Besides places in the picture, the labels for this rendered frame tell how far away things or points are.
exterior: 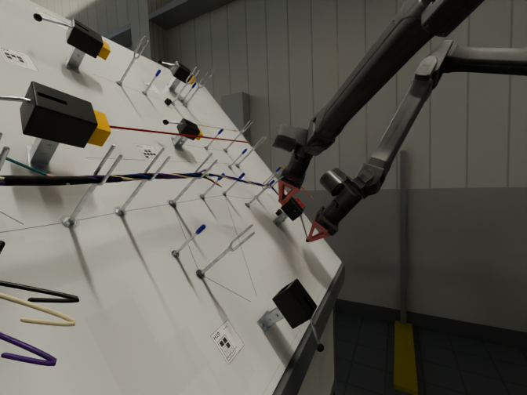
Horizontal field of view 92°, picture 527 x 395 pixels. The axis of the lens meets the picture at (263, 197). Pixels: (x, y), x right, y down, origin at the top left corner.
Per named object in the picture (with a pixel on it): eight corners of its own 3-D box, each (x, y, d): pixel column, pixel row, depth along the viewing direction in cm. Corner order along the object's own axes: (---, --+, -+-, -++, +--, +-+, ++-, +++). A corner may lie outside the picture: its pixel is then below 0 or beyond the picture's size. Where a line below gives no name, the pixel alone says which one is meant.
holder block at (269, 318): (290, 373, 45) (335, 351, 42) (250, 313, 48) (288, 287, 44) (299, 356, 49) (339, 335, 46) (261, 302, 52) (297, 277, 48)
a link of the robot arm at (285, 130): (327, 148, 63) (330, 120, 66) (284, 132, 61) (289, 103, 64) (304, 168, 74) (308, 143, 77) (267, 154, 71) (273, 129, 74)
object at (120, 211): (128, 215, 42) (175, 157, 37) (118, 218, 41) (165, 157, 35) (121, 206, 43) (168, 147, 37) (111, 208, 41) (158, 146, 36)
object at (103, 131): (81, 123, 39) (89, 107, 37) (96, 128, 40) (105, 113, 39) (85, 143, 37) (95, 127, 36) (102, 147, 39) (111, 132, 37)
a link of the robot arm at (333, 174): (377, 174, 68) (379, 187, 75) (348, 149, 74) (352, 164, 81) (341, 202, 69) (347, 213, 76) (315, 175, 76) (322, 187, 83)
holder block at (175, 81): (147, 71, 86) (161, 49, 83) (176, 88, 95) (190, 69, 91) (150, 79, 84) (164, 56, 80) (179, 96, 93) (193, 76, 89)
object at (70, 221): (79, 226, 35) (129, 157, 30) (65, 229, 34) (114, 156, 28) (73, 215, 36) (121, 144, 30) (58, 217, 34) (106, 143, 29)
